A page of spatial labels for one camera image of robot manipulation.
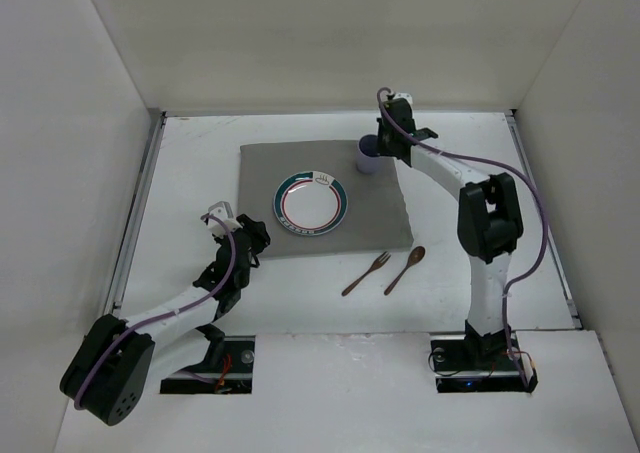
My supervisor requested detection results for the lilac plastic cup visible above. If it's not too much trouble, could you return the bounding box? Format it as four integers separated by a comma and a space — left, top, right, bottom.
356, 134, 382, 175

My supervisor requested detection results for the white plate green rim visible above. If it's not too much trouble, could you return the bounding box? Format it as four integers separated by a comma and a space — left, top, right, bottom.
272, 171, 348, 237

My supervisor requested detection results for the grey cloth placemat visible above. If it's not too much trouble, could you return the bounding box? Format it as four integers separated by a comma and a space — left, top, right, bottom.
238, 140, 413, 259

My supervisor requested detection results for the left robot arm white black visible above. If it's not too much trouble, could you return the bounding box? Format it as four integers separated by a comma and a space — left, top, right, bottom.
59, 214, 271, 426

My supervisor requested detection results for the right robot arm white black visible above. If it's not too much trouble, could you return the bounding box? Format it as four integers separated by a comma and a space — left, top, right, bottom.
377, 97, 524, 348

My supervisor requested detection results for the brown wooden spoon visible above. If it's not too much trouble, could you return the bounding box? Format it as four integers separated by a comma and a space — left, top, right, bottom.
383, 246, 426, 296

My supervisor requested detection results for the brown wooden fork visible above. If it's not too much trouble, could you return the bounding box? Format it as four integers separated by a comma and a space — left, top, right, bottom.
341, 251, 391, 297

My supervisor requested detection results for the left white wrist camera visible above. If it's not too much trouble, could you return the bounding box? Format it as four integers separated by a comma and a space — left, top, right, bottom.
200, 201, 241, 238

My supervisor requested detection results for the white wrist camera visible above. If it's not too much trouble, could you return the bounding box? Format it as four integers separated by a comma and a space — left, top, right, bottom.
200, 201, 241, 238
389, 92, 413, 105

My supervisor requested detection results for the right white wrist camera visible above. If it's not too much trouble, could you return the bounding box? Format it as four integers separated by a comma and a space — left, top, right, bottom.
389, 92, 413, 105

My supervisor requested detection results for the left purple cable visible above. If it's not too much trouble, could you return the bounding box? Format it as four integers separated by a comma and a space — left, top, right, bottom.
73, 213, 237, 412

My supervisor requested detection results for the purple cable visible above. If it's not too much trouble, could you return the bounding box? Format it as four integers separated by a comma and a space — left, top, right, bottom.
375, 86, 550, 359
73, 213, 237, 412

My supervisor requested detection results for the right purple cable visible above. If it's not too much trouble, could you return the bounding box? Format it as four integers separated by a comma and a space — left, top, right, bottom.
375, 86, 550, 359

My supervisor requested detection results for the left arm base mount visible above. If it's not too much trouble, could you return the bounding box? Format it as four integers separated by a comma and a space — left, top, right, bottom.
159, 324, 256, 395

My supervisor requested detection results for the left aluminium table rail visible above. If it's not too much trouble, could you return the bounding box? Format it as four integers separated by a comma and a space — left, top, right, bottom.
98, 108, 166, 316

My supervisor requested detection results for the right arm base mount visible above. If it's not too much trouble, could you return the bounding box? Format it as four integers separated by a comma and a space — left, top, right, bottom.
428, 333, 538, 394

